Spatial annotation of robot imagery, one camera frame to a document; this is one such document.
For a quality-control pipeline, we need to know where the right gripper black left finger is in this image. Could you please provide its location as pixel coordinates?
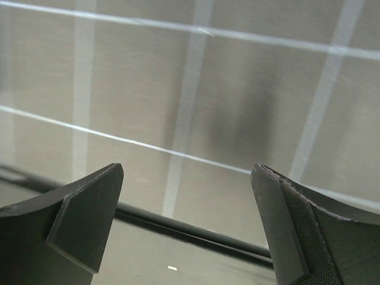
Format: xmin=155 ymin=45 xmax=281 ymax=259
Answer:
xmin=1 ymin=163 xmax=124 ymax=284

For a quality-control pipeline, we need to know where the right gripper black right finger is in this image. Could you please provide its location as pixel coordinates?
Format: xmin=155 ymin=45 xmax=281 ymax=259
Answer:
xmin=251 ymin=164 xmax=379 ymax=284

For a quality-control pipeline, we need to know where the black grid work mat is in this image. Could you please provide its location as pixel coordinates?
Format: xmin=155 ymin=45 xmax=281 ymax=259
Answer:
xmin=1 ymin=1 xmax=379 ymax=246

